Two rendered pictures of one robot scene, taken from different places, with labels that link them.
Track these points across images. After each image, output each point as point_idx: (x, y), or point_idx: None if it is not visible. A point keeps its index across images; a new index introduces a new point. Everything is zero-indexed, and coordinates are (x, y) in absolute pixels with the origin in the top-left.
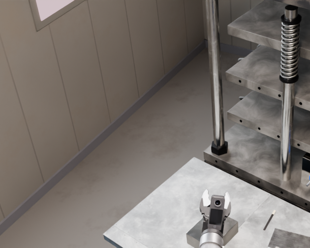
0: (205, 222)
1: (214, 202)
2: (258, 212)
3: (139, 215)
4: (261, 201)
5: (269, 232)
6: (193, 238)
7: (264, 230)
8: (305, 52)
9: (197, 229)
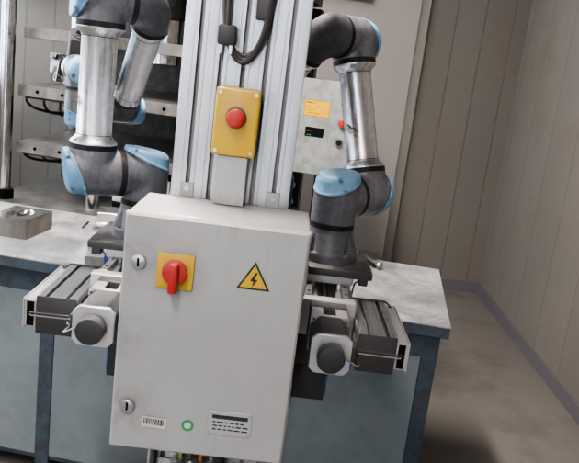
0: (62, 61)
1: (74, 32)
2: (71, 220)
3: None
4: (70, 216)
5: (89, 229)
6: None
7: (84, 227)
8: (118, 40)
9: (1, 213)
